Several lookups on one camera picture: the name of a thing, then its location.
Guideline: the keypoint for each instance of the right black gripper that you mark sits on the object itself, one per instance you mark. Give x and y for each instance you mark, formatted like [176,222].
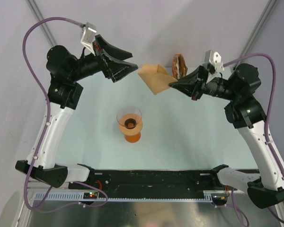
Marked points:
[192,88]

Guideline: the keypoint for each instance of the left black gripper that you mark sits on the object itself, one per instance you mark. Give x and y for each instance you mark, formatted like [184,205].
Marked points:
[112,68]

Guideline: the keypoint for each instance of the brown paper coffee filter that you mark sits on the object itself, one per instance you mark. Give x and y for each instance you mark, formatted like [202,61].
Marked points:
[156,78]

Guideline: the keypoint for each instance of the glass flask with orange liquid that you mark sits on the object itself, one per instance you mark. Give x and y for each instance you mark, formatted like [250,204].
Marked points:
[133,138]

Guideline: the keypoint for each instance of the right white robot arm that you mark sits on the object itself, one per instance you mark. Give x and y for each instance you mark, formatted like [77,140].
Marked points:
[246,114]

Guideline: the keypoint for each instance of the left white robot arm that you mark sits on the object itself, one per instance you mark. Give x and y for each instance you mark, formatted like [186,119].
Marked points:
[62,98]

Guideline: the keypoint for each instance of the orange coffee filter package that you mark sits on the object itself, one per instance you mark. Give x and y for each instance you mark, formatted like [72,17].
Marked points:
[179,68]

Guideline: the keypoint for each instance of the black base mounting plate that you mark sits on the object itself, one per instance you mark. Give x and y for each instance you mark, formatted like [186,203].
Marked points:
[152,183]

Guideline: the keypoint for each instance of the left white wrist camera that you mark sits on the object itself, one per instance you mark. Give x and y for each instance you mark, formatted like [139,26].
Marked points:
[88,33]

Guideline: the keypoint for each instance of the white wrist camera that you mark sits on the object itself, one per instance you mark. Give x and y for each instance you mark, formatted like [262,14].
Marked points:
[88,33]
[213,64]

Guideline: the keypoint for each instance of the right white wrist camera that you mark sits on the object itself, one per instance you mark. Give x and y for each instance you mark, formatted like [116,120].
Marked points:
[213,64]

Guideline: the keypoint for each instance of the right aluminium frame post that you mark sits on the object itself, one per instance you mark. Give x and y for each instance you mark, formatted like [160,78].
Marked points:
[258,28]

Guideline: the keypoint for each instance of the grey slotted cable duct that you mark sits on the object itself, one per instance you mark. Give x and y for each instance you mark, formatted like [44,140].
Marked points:
[92,196]

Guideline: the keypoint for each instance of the aluminium front rail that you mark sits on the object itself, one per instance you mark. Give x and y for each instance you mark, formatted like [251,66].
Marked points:
[240,181]

